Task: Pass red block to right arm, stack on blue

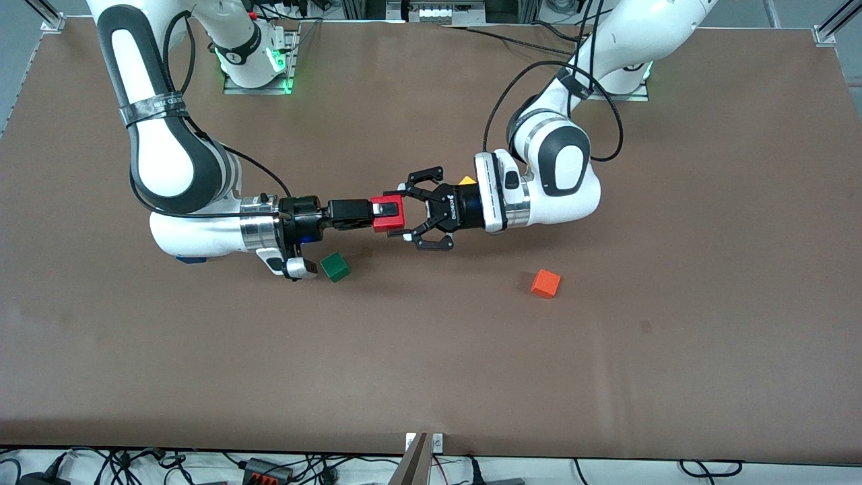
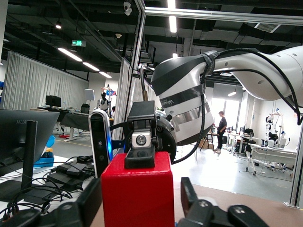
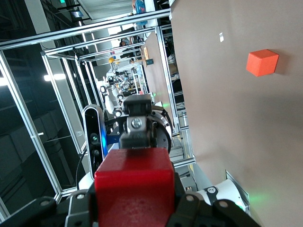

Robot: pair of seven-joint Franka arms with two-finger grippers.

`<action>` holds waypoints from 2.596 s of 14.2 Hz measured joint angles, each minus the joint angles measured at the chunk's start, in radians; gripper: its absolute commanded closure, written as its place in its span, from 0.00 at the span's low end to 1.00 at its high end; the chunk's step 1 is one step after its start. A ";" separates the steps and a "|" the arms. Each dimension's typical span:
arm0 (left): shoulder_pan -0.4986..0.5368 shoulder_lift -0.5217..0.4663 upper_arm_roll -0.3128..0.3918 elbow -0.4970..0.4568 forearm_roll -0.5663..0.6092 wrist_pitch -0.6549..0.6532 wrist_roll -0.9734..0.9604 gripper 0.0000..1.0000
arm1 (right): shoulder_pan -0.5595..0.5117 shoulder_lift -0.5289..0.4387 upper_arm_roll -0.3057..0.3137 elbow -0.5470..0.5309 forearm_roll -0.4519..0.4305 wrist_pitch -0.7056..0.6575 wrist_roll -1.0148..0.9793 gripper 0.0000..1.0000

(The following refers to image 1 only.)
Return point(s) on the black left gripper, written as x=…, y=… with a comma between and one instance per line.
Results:
x=460, y=207

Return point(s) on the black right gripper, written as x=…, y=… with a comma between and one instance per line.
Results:
x=303, y=217

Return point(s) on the red wooden block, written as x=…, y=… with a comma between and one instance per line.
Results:
x=390, y=223

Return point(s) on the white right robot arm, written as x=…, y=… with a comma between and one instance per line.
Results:
x=161, y=155

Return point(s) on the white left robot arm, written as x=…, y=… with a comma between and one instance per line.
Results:
x=566, y=168

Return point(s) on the green wooden block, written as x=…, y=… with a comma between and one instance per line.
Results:
x=335, y=267

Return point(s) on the orange wooden block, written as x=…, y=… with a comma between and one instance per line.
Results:
x=545, y=283

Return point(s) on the blue wooden block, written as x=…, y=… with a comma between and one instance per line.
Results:
x=192, y=259

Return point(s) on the white terminal block device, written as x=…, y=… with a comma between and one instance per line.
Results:
x=444, y=10

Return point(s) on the black orange power strip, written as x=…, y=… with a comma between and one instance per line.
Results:
x=268, y=471

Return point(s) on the black power adapter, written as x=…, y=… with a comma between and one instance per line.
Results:
x=44, y=479

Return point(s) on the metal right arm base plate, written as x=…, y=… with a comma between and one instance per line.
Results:
x=291, y=64

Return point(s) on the small white mounting bracket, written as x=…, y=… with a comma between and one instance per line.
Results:
x=438, y=442
x=411, y=441

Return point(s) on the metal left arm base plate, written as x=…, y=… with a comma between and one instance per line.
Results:
x=636, y=98

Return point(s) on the wooden camera post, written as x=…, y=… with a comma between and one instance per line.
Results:
x=412, y=465

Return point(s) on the aluminium frame corner profile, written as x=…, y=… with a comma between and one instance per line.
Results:
x=832, y=27
x=48, y=17

